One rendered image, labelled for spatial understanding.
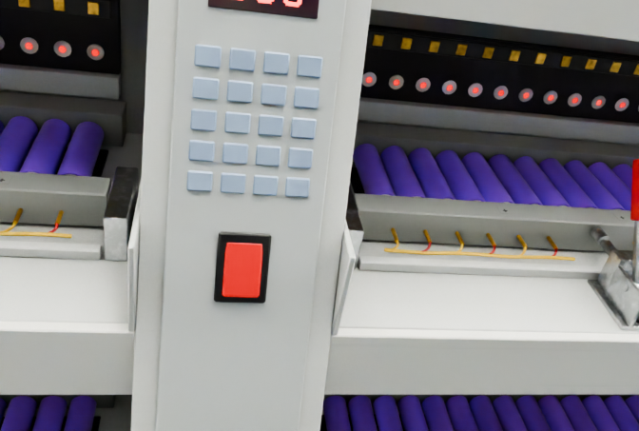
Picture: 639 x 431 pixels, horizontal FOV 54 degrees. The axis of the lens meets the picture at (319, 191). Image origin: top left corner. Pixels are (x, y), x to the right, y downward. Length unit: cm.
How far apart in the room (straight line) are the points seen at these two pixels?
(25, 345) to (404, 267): 20
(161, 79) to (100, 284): 11
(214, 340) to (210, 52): 13
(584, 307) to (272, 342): 18
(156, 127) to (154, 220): 4
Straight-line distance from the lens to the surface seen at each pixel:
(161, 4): 28
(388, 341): 33
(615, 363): 40
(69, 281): 34
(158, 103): 28
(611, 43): 58
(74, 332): 32
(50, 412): 50
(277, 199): 29
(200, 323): 31
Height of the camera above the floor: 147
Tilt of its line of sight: 13 degrees down
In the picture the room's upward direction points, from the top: 6 degrees clockwise
